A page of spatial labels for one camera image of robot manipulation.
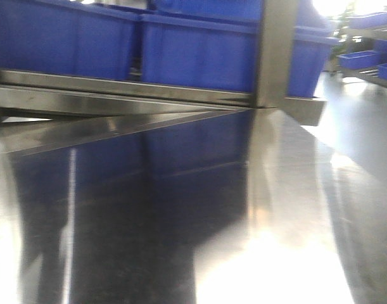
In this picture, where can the steel wheeled shelf rack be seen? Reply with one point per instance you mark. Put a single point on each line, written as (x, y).
(367, 74)

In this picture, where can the blue bin behind table middle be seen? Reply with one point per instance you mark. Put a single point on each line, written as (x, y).
(201, 44)

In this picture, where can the blue bin behind table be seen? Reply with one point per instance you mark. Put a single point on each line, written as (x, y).
(201, 44)
(67, 38)
(312, 45)

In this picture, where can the blue bin behind table right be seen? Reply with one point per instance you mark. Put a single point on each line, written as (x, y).
(312, 45)

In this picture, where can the blue bin behind table left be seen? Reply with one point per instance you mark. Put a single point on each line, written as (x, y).
(67, 38)

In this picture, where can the blue tray on rack left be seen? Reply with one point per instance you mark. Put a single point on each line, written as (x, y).
(359, 60)

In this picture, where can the stainless steel table rack frame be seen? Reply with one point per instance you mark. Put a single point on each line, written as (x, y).
(42, 109)

